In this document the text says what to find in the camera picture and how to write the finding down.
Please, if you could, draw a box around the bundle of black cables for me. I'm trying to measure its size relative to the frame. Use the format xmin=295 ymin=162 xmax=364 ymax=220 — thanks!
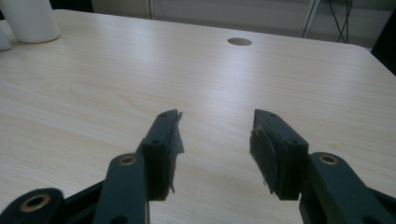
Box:
xmin=328 ymin=0 xmax=355 ymax=45

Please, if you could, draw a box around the white cup with handle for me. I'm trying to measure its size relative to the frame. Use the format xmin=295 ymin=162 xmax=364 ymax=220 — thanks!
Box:
xmin=0 ymin=0 xmax=62 ymax=52

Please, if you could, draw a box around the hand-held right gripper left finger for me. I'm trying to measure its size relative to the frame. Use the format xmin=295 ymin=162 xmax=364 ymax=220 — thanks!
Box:
xmin=136 ymin=108 xmax=186 ymax=202

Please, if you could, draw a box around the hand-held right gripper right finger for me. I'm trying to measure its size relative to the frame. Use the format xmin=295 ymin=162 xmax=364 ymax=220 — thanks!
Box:
xmin=248 ymin=108 xmax=310 ymax=202

